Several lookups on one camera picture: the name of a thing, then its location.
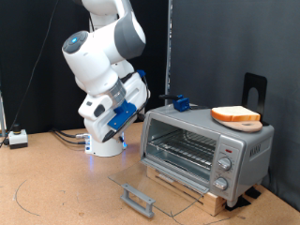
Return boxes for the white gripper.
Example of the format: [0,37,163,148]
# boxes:
[83,72,151,144]

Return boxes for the glass oven door with handle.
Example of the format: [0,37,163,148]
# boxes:
[108,157,211,219]

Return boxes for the slice of white bread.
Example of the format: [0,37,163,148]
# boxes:
[210,105,262,123]

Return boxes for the silver oven knob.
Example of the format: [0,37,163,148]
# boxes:
[213,176,230,191]
[217,156,233,172]

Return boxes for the silver toaster oven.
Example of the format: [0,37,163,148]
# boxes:
[139,103,276,207]

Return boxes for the small round wooden board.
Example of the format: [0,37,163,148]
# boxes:
[212,116,263,133]

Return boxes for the slotted wooden block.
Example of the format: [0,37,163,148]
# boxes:
[145,165,227,218]

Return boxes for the black metal bookend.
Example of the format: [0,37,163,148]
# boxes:
[241,72,270,127]

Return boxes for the white power adapter box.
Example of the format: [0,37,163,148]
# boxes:
[7,123,29,150]

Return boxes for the black foam pad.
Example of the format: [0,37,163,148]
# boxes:
[245,187,263,200]
[224,195,252,212]

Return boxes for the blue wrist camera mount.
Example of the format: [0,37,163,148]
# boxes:
[107,99,138,131]

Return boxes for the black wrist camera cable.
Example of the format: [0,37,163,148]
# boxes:
[102,73,150,143]

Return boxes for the robot base cables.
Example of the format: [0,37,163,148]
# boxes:
[50,127,92,146]

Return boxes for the long hanging black cable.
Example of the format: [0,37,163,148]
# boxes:
[0,0,60,145]

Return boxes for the metal frame post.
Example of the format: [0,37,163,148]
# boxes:
[0,90,8,137]

